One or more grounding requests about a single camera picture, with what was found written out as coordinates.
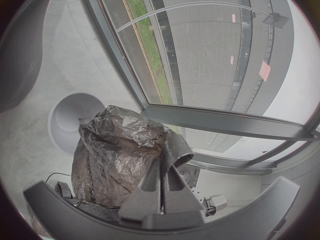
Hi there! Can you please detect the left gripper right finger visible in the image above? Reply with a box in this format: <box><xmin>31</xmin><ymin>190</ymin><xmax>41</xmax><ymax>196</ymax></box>
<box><xmin>163</xmin><ymin>164</ymin><xmax>206</xmax><ymax>216</ymax></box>

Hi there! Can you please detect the black cable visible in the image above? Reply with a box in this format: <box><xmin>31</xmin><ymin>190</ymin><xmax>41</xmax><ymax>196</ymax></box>
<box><xmin>46</xmin><ymin>172</ymin><xmax>72</xmax><ymax>182</ymax></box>

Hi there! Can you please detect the dark grey washing machine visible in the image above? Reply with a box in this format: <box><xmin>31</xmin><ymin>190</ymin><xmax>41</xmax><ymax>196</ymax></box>
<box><xmin>176</xmin><ymin>166</ymin><xmax>201</xmax><ymax>187</ymax></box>

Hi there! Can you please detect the black plastic bag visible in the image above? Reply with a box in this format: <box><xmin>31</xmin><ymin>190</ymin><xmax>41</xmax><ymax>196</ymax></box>
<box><xmin>71</xmin><ymin>105</ymin><xmax>195</xmax><ymax>222</ymax></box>

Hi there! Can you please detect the white trash bin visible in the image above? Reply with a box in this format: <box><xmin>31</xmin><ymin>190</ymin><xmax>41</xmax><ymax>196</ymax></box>
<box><xmin>47</xmin><ymin>93</ymin><xmax>107</xmax><ymax>156</ymax></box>

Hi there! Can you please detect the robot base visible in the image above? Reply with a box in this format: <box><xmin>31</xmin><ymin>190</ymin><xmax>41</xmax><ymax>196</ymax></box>
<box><xmin>55</xmin><ymin>181</ymin><xmax>76</xmax><ymax>200</ymax></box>

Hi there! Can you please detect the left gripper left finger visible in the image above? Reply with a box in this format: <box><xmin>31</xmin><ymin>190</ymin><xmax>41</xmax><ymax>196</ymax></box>
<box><xmin>119</xmin><ymin>157</ymin><xmax>161</xmax><ymax>225</ymax></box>

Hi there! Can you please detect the window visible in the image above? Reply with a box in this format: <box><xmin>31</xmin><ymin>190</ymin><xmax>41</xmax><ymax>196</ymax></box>
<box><xmin>79</xmin><ymin>0</ymin><xmax>320</xmax><ymax>176</ymax></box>

